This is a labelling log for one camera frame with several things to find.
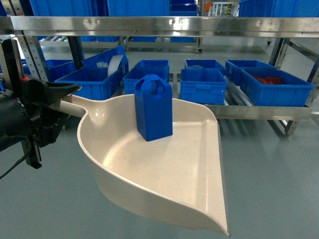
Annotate blue bin behind centre right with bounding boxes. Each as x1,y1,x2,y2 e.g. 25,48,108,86
184,59,226,75

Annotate blue bin behind centre left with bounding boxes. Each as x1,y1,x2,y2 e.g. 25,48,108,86
134,60,169,69

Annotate beige plastic dustpan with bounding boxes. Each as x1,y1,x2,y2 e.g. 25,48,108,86
60,95,230,236

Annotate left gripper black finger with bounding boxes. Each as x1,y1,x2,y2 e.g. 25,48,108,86
36,108,69,147
27,79,81,106

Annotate blue bin behind far right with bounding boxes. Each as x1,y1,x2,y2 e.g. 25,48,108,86
225,60,276,86

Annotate blue bin left front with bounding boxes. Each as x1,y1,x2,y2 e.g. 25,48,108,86
54,68,122,101

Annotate red parts in bin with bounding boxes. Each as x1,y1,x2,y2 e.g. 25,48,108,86
252,75,283,85

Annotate tilted blue bin left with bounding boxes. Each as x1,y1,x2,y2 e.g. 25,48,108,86
81,46,129,77

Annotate steel shelf rack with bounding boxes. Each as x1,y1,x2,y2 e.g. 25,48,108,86
0,0,319,137

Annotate blue plastic block part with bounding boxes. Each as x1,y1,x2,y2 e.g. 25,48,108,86
134,74,173,141

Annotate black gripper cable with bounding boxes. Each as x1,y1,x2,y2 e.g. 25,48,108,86
0,135,33,180

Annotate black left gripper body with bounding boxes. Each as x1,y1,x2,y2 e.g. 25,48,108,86
0,38,42,169

